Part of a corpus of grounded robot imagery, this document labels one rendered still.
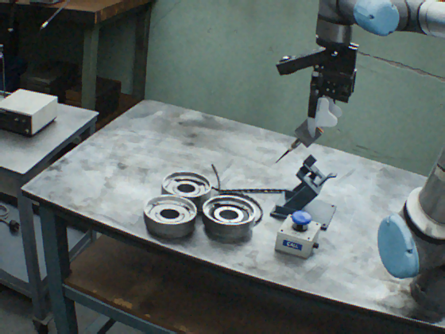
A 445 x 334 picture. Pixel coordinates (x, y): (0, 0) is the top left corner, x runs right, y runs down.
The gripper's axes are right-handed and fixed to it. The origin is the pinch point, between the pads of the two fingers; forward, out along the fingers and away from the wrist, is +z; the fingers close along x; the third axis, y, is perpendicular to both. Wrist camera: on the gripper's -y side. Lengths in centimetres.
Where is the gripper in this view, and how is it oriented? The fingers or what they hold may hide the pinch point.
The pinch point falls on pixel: (311, 127)
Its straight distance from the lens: 132.7
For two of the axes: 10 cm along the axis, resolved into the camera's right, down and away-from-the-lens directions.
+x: 3.6, -4.2, 8.3
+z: -0.9, 8.7, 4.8
